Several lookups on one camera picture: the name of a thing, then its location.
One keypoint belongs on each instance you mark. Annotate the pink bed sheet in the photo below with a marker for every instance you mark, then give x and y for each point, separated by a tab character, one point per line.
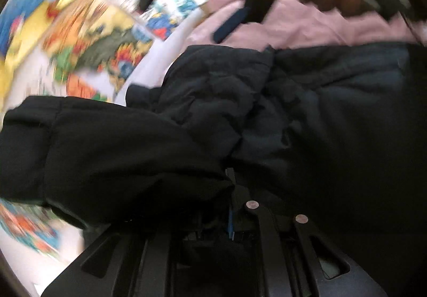
317	27

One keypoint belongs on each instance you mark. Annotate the black jacket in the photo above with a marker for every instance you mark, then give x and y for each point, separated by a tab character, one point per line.
200	117

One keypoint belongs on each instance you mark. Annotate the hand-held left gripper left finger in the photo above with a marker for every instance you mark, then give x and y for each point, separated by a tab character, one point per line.
133	250

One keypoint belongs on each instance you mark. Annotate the dark green figure wall poster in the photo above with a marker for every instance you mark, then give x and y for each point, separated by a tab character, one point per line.
100	50

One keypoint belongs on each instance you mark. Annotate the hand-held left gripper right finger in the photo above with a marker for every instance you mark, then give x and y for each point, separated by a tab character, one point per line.
267	233

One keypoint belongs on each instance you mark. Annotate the blue dragon wall poster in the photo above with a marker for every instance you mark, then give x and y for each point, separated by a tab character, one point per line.
170	7

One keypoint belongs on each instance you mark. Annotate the colourful figure wall poster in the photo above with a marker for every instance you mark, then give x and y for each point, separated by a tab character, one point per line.
26	227

